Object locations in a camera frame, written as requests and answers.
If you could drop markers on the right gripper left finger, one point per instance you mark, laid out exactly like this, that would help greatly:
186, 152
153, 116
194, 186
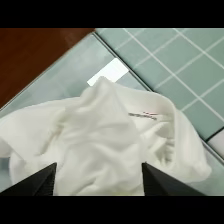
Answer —
38, 184

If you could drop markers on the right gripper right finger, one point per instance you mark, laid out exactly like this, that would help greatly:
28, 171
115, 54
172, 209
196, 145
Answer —
160, 184

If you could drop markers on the white T-shirt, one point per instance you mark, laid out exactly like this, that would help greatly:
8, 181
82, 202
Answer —
100, 143

